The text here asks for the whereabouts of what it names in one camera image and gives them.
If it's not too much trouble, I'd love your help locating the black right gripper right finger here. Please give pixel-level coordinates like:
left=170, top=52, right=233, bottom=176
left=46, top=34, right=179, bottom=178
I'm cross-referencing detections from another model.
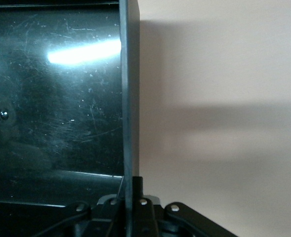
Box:
left=131, top=176, right=238, bottom=237

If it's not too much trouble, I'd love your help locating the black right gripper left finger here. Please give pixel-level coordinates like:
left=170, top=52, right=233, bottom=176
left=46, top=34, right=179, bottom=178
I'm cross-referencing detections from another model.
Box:
left=36, top=194, right=126, bottom=237

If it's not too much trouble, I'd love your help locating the black plastic box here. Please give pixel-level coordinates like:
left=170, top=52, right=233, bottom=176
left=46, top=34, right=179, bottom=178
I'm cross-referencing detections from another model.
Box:
left=0, top=0, right=142, bottom=237

